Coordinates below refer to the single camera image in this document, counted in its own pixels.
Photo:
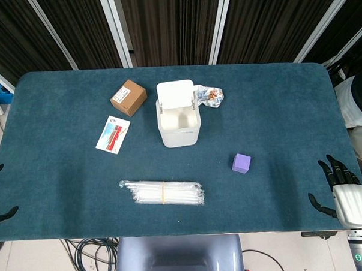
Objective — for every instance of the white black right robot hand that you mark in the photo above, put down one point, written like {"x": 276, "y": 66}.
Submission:
{"x": 353, "y": 206}

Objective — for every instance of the purple cube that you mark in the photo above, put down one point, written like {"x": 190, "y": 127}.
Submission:
{"x": 241, "y": 163}

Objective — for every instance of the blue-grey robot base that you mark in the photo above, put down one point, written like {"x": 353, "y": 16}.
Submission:
{"x": 177, "y": 258}

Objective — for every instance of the white open-lid bin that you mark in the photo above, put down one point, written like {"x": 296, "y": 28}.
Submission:
{"x": 179, "y": 132}

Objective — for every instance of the blue plastic object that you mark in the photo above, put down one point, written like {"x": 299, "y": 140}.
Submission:
{"x": 3, "y": 93}

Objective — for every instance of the white pillow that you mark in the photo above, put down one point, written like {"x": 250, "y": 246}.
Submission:
{"x": 346, "y": 101}

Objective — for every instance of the white red printed packet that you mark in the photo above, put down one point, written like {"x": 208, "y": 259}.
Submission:
{"x": 112, "y": 135}

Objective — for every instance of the teal felt table mat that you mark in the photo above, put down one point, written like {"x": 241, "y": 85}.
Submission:
{"x": 258, "y": 123}

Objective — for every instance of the dark ribbed partition panel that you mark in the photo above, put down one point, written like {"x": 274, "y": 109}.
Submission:
{"x": 272, "y": 23}
{"x": 170, "y": 28}
{"x": 17, "y": 37}
{"x": 83, "y": 28}
{"x": 345, "y": 35}

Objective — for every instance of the brown cardboard box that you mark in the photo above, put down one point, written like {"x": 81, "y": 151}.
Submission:
{"x": 130, "y": 98}

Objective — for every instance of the yellow rubber band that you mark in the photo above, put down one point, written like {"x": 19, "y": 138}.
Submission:
{"x": 163, "y": 193}

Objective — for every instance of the bundle of wrapped white straws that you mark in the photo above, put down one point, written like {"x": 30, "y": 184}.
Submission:
{"x": 171, "y": 193}

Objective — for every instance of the crumpled snack wrapper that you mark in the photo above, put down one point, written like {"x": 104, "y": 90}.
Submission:
{"x": 210, "y": 96}

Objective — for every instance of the black table clamp bracket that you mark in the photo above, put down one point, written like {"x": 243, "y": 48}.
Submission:
{"x": 319, "y": 234}

